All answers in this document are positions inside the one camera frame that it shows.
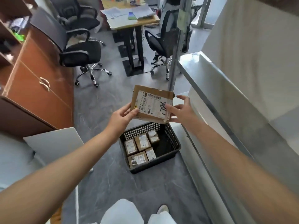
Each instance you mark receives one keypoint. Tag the white flat board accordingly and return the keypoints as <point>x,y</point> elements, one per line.
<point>53,142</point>

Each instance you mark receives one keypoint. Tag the person's right forearm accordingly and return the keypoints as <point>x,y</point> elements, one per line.
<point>245,179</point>

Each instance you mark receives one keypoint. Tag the grey metal shelf rack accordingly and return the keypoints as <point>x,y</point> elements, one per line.
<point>174,55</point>

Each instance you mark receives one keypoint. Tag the person's left forearm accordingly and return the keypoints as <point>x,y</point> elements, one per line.
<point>51,181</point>

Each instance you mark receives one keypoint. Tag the black office chair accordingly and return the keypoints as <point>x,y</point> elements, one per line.
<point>84,23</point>
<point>161,41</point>
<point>79,53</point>

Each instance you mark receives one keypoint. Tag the brown wooden cabinet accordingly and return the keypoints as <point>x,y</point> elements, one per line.
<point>35,95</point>

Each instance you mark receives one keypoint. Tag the cardboard parcel marked 786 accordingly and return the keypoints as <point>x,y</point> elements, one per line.
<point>140,90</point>

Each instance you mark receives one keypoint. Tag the parcel with scribbled label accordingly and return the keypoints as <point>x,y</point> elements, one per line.
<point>137,160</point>

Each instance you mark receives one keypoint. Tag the small parcel with characters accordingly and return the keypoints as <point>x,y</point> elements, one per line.
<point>150,154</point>

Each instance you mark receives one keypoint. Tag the person's right hand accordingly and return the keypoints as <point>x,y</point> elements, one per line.
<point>186,116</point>

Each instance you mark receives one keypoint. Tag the person's white right shoe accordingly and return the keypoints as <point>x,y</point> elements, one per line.
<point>162,209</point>

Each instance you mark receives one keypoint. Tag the small green object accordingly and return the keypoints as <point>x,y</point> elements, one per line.
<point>19,37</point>

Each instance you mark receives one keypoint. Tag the light wooden desk black legs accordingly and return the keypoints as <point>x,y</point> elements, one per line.
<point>139,44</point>

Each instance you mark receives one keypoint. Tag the scattered white documents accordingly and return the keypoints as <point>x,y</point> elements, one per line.
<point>121,12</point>

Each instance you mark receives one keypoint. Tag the black plastic basket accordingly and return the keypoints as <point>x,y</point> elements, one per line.
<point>168,146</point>

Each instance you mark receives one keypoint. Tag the labelled cardboard parcel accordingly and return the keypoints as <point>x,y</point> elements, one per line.
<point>130,146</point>

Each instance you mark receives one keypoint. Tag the person's left hand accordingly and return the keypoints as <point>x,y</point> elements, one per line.
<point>121,121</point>

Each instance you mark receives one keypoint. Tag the parcel with handwritten label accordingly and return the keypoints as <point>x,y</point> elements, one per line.
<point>142,142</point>

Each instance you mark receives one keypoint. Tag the person's white trousers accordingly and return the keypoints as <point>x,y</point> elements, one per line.
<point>121,212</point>

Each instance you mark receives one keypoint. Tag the pale green paper label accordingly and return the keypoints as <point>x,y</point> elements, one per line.
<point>183,18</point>

